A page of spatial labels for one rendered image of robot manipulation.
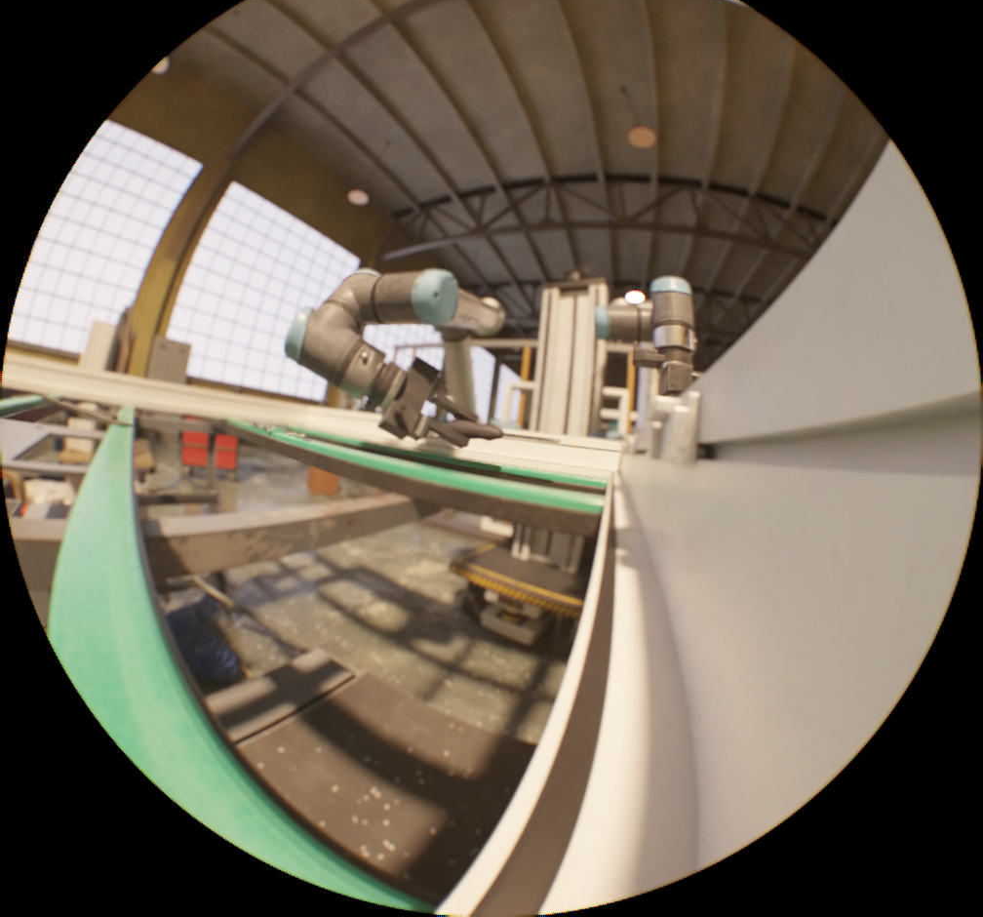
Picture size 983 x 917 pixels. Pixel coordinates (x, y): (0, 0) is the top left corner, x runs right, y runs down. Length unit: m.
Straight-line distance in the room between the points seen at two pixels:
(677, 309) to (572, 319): 1.02
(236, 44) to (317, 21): 2.14
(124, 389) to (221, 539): 0.76
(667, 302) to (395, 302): 0.51
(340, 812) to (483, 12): 7.96
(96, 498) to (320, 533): 0.20
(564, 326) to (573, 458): 1.10
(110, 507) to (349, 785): 0.29
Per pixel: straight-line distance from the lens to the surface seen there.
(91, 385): 0.98
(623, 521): 0.17
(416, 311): 0.48
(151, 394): 0.96
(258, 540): 0.26
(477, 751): 0.38
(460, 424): 0.52
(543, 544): 1.56
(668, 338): 0.63
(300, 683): 0.48
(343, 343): 0.47
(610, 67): 7.94
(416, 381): 0.50
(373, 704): 0.41
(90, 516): 0.15
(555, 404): 1.51
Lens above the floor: 0.91
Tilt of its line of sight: 2 degrees up
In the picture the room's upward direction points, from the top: 7 degrees clockwise
